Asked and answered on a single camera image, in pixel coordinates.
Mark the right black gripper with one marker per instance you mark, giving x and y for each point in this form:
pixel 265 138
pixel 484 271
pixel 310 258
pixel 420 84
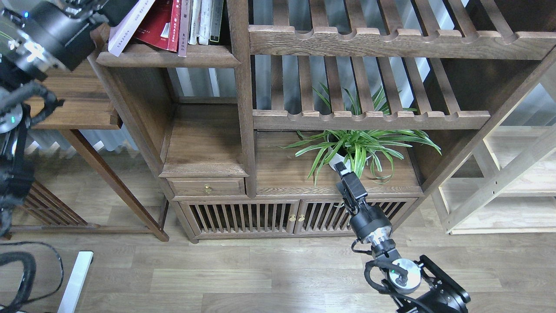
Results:
pixel 369 223

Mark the dark wooden bookshelf unit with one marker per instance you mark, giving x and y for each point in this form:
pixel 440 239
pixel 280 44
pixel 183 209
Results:
pixel 223 115

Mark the white bar on floor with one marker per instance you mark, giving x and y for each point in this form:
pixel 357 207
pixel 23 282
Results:
pixel 76 281

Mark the light wooden shelf unit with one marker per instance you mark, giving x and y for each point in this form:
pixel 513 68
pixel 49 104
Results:
pixel 508 183

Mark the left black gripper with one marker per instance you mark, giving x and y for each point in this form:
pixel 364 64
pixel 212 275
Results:
pixel 54 37

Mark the dark slatted wooden rack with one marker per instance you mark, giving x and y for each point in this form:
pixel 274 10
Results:
pixel 54 214

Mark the green spider plant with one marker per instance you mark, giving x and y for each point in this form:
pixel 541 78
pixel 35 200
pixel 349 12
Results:
pixel 372 149

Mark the dark green upright book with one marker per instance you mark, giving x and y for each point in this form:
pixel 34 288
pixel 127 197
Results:
pixel 216 21

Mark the red book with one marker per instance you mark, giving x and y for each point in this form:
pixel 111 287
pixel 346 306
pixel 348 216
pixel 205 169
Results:
pixel 160 27

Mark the white book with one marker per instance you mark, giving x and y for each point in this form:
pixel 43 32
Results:
pixel 205 21
pixel 121 34
pixel 195 19

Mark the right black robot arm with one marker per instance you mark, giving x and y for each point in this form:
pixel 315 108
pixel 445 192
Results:
pixel 415 286

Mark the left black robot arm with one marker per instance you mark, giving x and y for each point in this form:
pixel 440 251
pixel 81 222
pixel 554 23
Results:
pixel 25 102

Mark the white plant pot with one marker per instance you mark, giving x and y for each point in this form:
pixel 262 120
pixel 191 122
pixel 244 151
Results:
pixel 340 157

